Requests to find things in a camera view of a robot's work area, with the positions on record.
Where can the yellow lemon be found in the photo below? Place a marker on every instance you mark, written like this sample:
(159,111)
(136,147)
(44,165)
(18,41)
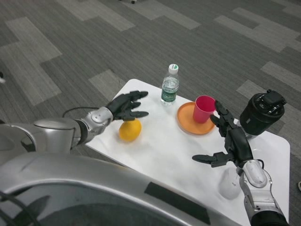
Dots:
(129,131)

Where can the pink plastic cup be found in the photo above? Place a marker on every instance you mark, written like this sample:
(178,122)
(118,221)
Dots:
(202,111)

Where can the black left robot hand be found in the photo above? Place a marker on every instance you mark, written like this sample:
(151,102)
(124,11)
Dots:
(120,106)

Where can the white computer mouse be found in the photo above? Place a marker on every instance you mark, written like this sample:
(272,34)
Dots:
(228,187)

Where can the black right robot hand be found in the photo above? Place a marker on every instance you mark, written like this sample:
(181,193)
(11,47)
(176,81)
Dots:
(238,143)

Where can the silver robot chest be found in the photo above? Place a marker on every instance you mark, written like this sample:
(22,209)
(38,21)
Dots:
(82,188)

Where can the black cylindrical thermos jar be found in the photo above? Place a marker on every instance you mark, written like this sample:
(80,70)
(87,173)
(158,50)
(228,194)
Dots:
(257,117)

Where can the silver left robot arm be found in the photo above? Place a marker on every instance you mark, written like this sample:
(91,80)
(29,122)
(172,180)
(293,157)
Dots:
(54,134)

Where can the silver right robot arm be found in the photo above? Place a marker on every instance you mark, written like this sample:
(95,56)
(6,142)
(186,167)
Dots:
(257,189)

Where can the orange round plate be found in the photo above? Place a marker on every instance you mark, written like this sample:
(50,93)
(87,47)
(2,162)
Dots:
(187,124)

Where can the person's black white shoe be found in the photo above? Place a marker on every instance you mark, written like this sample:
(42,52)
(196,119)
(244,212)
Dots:
(299,186)

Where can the clear plastic water bottle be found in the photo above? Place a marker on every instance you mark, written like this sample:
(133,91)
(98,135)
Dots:
(169,87)

